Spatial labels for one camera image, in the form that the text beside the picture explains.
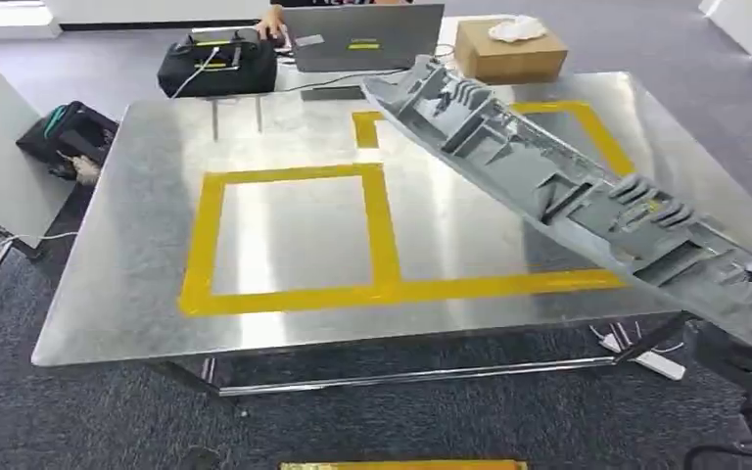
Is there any thin white cable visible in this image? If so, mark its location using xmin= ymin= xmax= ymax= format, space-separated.
xmin=0 ymin=231 xmax=80 ymax=280

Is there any black flat pad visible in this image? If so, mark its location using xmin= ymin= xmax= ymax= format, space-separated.
xmin=301 ymin=85 xmax=367 ymax=103

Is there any white board panel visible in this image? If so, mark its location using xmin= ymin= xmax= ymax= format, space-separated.
xmin=0 ymin=35 xmax=80 ymax=249

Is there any black laptop cable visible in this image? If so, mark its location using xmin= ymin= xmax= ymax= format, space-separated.
xmin=276 ymin=68 xmax=409 ymax=95

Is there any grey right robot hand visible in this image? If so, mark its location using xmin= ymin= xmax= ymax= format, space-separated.
xmin=609 ymin=173 xmax=700 ymax=232

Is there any person's hand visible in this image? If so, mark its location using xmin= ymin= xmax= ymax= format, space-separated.
xmin=254 ymin=5 xmax=287 ymax=41

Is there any grey laptop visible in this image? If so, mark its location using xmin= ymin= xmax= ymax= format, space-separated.
xmin=281 ymin=3 xmax=447 ymax=73

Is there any long white power strip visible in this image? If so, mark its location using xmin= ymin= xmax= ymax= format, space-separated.
xmin=599 ymin=332 xmax=686 ymax=382

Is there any white cable on bag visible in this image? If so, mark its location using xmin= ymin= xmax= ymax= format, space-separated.
xmin=169 ymin=45 xmax=221 ymax=100

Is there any steel table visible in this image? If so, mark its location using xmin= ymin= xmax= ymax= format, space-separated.
xmin=30 ymin=70 xmax=752 ymax=399

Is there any long silver-grey trim part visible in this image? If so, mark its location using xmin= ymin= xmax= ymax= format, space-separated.
xmin=359 ymin=54 xmax=752 ymax=371

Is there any white crumpled tissue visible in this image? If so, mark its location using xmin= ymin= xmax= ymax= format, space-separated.
xmin=487 ymin=14 xmax=549 ymax=44

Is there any black equipment bag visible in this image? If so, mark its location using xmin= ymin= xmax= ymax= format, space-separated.
xmin=157 ymin=26 xmax=279 ymax=99

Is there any black bag with teal trim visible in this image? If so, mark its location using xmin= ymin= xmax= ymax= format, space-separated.
xmin=16 ymin=100 xmax=119 ymax=183

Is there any cardboard box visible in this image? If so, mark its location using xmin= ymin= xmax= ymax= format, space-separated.
xmin=453 ymin=18 xmax=570 ymax=85

